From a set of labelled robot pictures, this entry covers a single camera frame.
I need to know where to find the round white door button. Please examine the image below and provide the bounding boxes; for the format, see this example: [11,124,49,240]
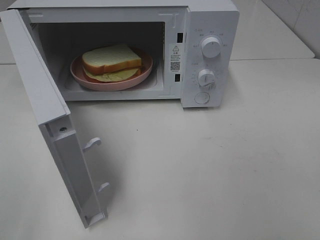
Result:
[194,92,210,104]

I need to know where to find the white bread sandwich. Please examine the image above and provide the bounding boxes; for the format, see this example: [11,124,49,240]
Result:
[81,44,143,83]

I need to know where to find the pink round plate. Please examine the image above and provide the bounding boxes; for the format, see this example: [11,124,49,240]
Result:
[70,44,153,92]

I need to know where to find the white microwave door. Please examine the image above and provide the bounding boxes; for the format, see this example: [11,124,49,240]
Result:
[0,9,107,228]

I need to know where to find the lower white timer knob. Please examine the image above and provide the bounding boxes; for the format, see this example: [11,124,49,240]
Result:
[197,69,216,87]

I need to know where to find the white warning label sticker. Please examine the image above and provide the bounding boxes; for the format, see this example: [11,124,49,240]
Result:
[168,43,183,73]

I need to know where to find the white microwave oven body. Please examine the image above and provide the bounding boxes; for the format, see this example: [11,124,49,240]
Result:
[6,0,240,108]

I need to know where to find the upper white power knob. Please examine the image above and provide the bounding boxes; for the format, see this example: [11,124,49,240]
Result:
[201,36,222,58]

